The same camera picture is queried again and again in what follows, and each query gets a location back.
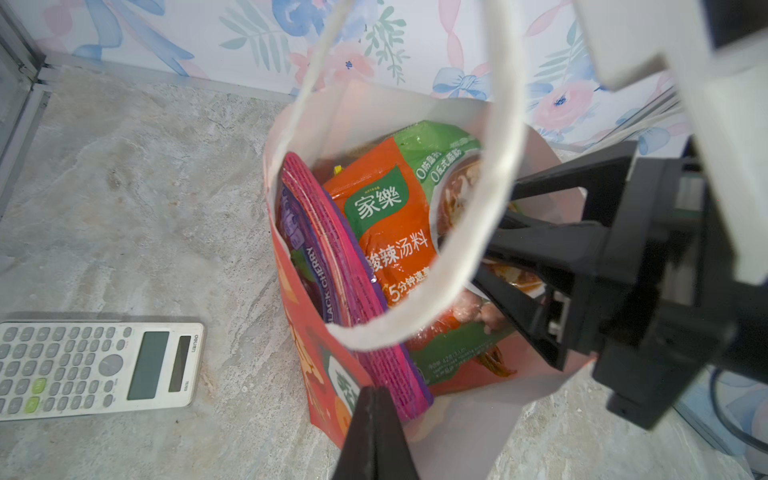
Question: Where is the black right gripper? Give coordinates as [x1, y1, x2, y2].
[473, 140, 767, 429]

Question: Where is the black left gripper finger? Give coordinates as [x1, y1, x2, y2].
[332, 386, 419, 480]

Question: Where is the green orange noodle packet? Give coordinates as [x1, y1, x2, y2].
[324, 121, 549, 395]

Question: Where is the purple Fox's candy bag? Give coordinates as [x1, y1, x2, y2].
[276, 152, 434, 421]

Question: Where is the red paper gift bag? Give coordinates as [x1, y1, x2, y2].
[263, 1, 587, 479]

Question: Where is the white grey calculator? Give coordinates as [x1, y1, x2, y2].
[1, 320, 205, 422]

